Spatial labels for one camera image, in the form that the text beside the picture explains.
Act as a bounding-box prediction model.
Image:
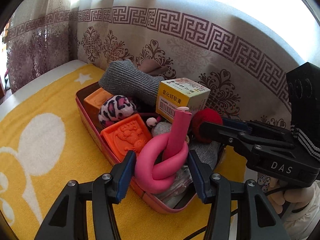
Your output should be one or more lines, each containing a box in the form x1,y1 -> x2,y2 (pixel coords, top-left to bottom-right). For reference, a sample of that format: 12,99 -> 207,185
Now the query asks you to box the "red pompom ball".
191,108 -> 223,144

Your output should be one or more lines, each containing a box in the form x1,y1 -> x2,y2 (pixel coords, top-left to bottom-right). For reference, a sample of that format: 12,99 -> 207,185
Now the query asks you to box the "pink knotted foam tube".
135,107 -> 193,194

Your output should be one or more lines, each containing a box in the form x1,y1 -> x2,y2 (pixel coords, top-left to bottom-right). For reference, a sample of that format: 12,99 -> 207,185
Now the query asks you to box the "yellow white medicine box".
156,77 -> 210,122

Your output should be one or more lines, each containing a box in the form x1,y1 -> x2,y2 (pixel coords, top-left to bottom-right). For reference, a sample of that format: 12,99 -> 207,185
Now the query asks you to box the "grey black knitted glove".
98,60 -> 164,106

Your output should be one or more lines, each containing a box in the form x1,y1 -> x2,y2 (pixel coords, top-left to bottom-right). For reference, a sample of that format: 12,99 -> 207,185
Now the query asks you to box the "grey knitted sock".
189,141 -> 221,170

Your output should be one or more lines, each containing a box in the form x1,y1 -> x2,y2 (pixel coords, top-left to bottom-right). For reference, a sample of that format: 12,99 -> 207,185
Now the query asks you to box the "right hand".
267,185 -> 316,214

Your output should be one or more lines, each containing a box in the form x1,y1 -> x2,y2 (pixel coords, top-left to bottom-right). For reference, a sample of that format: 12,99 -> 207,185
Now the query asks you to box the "yellow white towel mat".
0,63 -> 249,240

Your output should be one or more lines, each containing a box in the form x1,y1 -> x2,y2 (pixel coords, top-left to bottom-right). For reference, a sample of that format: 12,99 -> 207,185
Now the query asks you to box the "clear plastic bag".
154,165 -> 193,209

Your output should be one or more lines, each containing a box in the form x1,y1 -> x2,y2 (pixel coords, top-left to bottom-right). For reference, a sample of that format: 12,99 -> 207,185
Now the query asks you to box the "orange rubber block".
84,88 -> 113,115
100,114 -> 152,162

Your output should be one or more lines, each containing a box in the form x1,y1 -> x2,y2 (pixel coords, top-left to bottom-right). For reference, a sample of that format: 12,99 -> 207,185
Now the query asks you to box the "red metal tin box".
75,82 -> 196,214

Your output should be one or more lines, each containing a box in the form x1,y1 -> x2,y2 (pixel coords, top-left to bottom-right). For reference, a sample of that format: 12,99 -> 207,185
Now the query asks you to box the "light grey small sock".
151,122 -> 172,137

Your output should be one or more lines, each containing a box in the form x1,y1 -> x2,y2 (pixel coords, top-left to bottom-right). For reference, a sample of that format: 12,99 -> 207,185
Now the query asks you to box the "pink leopard plush toy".
98,95 -> 136,128

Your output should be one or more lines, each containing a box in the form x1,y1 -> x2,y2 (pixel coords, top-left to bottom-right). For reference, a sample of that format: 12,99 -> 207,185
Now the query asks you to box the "patterned white purple curtain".
5,0 -> 319,127

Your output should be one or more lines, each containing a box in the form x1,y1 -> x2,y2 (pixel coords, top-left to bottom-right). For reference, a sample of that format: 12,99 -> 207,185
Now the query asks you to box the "black white wrist strap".
291,127 -> 320,162

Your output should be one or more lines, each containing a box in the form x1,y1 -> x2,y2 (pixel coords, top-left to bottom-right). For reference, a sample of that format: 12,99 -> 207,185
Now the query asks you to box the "black camera module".
286,62 -> 319,131

